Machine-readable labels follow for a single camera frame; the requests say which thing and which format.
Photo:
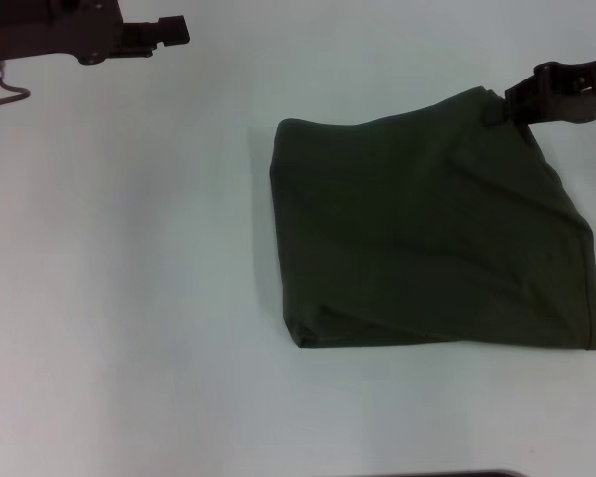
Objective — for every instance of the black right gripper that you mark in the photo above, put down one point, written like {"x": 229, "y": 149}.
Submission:
{"x": 581, "y": 94}

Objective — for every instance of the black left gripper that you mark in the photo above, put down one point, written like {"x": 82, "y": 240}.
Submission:
{"x": 44, "y": 30}

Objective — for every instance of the dark green FREE! t-shirt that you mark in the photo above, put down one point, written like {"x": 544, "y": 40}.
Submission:
{"x": 427, "y": 223}

